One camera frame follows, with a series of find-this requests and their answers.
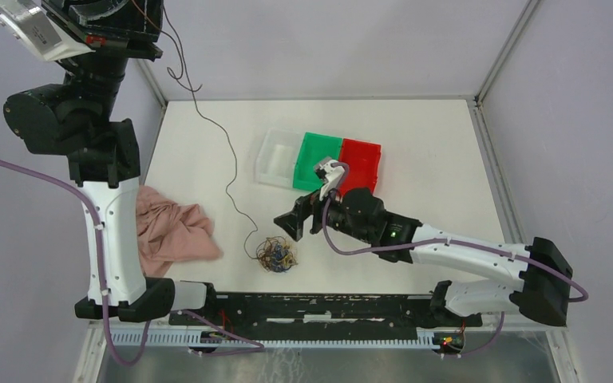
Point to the red plastic bin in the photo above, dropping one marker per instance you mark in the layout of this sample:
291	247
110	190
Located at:
363	159

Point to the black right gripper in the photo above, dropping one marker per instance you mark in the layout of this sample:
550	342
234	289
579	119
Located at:
292	222

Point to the clear plastic bin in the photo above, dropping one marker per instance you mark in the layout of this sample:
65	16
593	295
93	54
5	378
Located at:
277	157

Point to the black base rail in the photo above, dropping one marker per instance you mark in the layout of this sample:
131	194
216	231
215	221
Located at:
329	317

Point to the pink cloth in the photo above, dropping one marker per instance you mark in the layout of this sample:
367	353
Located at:
168	233

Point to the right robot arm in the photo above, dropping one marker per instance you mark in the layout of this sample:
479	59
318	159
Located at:
533	279

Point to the green plastic bin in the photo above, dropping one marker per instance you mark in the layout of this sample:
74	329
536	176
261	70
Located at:
314	148

